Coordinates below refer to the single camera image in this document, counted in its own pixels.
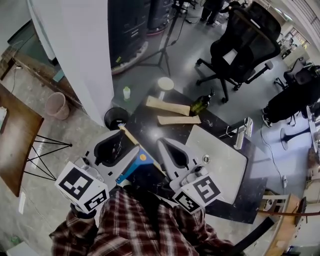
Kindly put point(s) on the person's right forearm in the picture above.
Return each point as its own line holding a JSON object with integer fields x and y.
{"x": 207, "y": 230}

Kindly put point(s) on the wooden rack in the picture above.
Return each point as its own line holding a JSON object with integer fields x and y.
{"x": 291, "y": 200}

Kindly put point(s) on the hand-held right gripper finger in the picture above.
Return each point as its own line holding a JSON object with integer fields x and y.
{"x": 166, "y": 167}
{"x": 191, "y": 157}

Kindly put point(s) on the wooden platform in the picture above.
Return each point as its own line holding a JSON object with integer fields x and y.
{"x": 37, "y": 67}

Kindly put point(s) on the black desk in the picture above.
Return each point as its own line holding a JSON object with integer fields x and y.
{"x": 150, "y": 125}

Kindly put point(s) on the tan wooden board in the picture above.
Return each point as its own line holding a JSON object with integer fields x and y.
{"x": 178, "y": 120}
{"x": 167, "y": 106}

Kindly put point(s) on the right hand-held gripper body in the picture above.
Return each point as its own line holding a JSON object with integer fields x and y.
{"x": 205, "y": 190}

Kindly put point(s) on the white sink basin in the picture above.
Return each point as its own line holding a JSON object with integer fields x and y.
{"x": 220, "y": 170}

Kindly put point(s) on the person's left forearm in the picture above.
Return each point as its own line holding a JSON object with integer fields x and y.
{"x": 72, "y": 232}

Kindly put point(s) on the wooden table with black legs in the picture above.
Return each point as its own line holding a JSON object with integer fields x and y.
{"x": 17, "y": 140}

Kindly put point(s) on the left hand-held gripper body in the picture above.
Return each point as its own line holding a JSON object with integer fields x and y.
{"x": 75, "y": 185}

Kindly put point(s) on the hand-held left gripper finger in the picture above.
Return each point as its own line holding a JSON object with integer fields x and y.
{"x": 127, "y": 160}
{"x": 92, "y": 150}

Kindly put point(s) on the grey office chair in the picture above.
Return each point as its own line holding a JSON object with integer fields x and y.
{"x": 298, "y": 75}

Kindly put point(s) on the white pedestal table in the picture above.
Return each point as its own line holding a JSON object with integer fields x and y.
{"x": 287, "y": 136}

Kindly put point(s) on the green pump bottle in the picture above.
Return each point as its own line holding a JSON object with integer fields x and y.
{"x": 200, "y": 103}

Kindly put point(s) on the white round lid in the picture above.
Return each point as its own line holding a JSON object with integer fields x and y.
{"x": 165, "y": 83}

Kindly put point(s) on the person's plaid shirt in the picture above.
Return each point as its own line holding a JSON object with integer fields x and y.
{"x": 140, "y": 225}

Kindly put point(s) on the black office chair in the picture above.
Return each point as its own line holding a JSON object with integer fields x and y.
{"x": 245, "y": 47}

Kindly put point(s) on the black trash bin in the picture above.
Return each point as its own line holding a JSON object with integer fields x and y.
{"x": 115, "y": 117}

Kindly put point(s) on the chrome faucet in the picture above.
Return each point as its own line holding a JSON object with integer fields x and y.
{"x": 241, "y": 132}

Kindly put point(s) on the pink wastebasket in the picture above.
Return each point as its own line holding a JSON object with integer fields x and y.
{"x": 58, "y": 106}

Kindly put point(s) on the small clear bottle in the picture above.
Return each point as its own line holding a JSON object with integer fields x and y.
{"x": 126, "y": 93}

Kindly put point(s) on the black cabinet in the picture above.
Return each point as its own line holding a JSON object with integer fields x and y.
{"x": 158, "y": 12}
{"x": 127, "y": 30}

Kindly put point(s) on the black tripod stand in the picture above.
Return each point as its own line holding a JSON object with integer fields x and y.
{"x": 163, "y": 53}

